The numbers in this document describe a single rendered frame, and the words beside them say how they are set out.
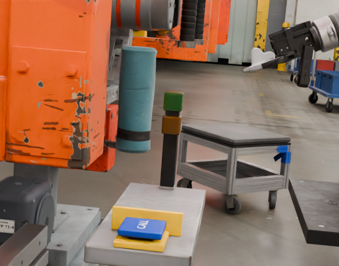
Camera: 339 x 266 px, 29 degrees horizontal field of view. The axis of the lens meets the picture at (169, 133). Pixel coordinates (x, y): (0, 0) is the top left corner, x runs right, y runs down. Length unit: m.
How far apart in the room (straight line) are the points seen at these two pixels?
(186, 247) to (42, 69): 0.42
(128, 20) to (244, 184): 1.36
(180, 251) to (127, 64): 0.67
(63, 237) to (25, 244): 0.55
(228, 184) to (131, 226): 1.80
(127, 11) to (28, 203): 0.55
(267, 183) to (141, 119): 1.44
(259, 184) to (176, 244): 1.88
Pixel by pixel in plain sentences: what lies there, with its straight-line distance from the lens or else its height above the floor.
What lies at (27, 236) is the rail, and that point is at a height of 0.39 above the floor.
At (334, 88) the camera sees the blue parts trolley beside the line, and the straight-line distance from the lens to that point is 7.12.
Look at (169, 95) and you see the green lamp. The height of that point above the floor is 0.65.
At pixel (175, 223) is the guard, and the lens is 1.11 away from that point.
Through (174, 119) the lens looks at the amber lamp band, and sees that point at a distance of 1.37.
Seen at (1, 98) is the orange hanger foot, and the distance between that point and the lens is 1.26.
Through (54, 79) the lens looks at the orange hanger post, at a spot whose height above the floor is 0.68.
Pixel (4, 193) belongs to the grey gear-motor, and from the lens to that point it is 1.51.
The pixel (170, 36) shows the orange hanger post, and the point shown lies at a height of 0.71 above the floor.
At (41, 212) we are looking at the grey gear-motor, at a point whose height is 0.36.
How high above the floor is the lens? 0.80
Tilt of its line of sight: 9 degrees down
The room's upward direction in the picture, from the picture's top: 4 degrees clockwise
